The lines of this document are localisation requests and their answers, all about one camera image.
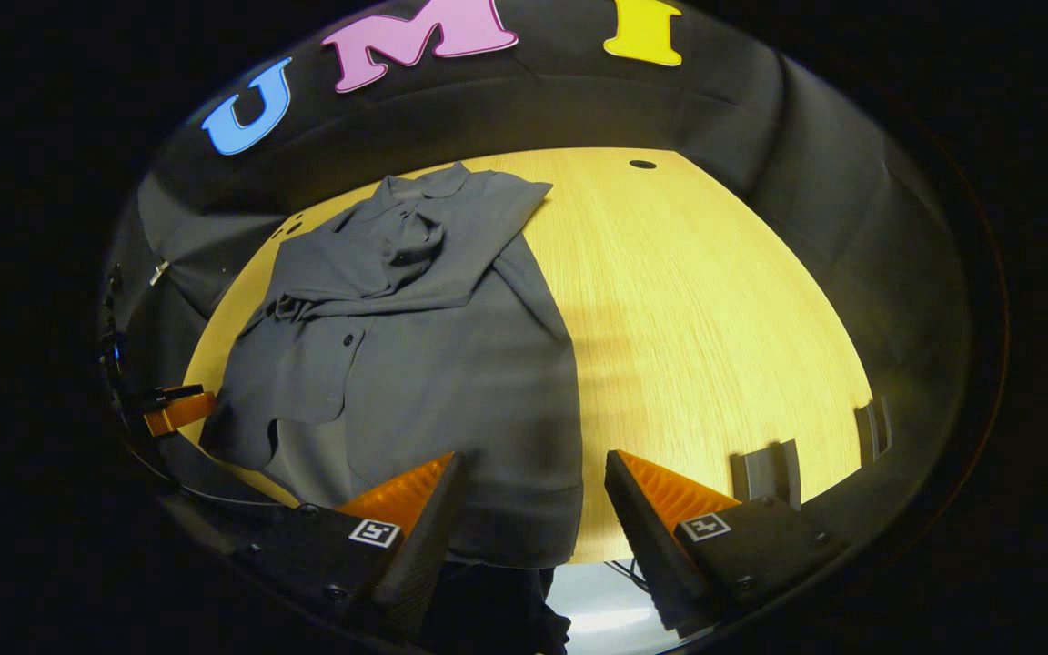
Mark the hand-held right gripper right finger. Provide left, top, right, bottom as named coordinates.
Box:
left=604, top=448, right=852, bottom=638

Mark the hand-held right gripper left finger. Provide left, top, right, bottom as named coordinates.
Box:
left=219, top=450, right=466, bottom=647

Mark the grey button shirt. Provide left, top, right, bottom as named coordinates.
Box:
left=199, top=162, right=586, bottom=569

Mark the black backdrop cloth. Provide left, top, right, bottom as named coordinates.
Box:
left=101, top=0, right=975, bottom=565

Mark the black cable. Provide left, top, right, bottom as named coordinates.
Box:
left=604, top=559, right=654, bottom=594

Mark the grey table edge bracket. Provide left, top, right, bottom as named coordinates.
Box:
left=730, top=439, right=802, bottom=510
left=854, top=396, right=893, bottom=467

